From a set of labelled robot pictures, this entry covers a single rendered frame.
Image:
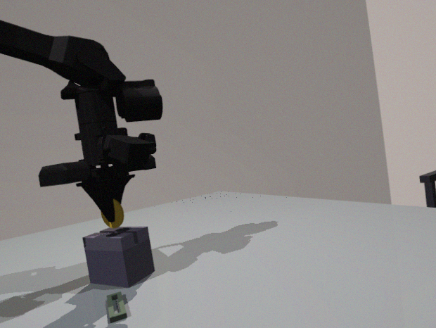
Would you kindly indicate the gold coin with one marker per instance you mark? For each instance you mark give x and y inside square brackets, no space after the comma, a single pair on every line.
[119,216]

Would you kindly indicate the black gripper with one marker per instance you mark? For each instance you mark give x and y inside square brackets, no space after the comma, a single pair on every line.
[102,184]

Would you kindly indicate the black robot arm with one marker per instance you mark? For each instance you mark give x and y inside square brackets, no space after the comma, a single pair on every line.
[86,62]

